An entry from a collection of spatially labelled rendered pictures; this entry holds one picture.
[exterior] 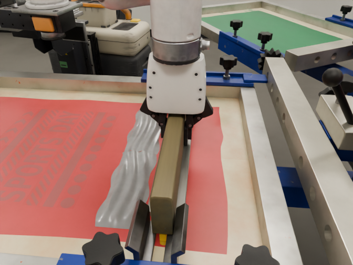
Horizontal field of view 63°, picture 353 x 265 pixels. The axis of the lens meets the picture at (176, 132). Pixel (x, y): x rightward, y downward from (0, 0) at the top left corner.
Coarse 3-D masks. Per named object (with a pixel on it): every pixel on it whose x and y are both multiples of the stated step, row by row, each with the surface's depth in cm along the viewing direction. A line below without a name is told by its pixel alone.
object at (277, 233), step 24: (0, 72) 83; (24, 72) 83; (216, 96) 78; (240, 96) 74; (264, 144) 56; (264, 168) 50; (264, 192) 46; (264, 216) 42; (288, 216) 42; (264, 240) 41; (288, 240) 39; (0, 264) 36; (24, 264) 36; (48, 264) 36; (288, 264) 36
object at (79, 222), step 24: (96, 168) 55; (192, 168) 55; (216, 168) 55; (96, 192) 50; (192, 192) 50; (216, 192) 50; (0, 216) 46; (24, 216) 46; (48, 216) 46; (72, 216) 46; (192, 216) 46; (216, 216) 46; (120, 240) 43; (192, 240) 43; (216, 240) 43
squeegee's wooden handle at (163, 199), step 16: (176, 128) 48; (176, 144) 44; (160, 160) 41; (176, 160) 42; (160, 176) 39; (176, 176) 40; (160, 192) 36; (176, 192) 42; (160, 208) 37; (160, 224) 39
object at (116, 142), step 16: (0, 112) 72; (16, 112) 72; (112, 112) 72; (128, 112) 72; (0, 128) 66; (112, 128) 66; (128, 128) 66; (192, 128) 66; (208, 128) 66; (112, 144) 61; (160, 144) 61; (192, 144) 61; (208, 144) 61
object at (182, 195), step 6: (168, 114) 64; (186, 150) 53; (186, 156) 52; (186, 162) 51; (156, 168) 49; (186, 168) 49; (180, 174) 48; (186, 174) 48; (180, 180) 47; (186, 180) 47; (180, 186) 46; (186, 186) 46; (180, 192) 45; (180, 198) 44; (180, 204) 43
